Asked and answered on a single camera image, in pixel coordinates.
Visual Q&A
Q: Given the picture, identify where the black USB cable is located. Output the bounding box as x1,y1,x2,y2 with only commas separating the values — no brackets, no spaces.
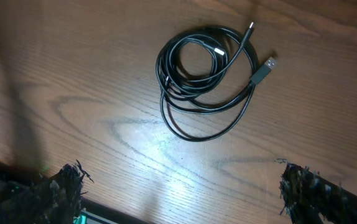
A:
155,21,279,142

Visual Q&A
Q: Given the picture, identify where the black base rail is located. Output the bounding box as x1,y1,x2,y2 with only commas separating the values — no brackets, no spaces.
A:
0,158,148,224

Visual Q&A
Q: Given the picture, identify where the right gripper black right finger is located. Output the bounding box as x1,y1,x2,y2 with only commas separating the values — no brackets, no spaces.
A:
275,159,357,224

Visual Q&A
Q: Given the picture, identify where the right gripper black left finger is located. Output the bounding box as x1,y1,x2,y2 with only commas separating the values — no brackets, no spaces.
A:
0,160,95,224

